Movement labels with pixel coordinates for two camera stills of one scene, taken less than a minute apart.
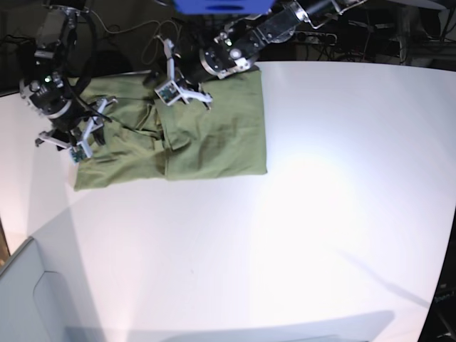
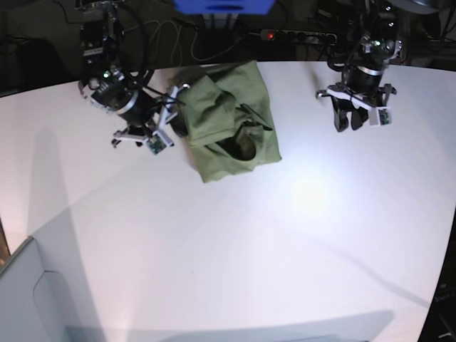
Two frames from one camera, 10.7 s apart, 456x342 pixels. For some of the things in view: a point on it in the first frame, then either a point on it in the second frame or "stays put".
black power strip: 315,38 stays put
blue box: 223,7 stays put
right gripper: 234,49 -> 359,80
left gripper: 48,95 -> 120,97
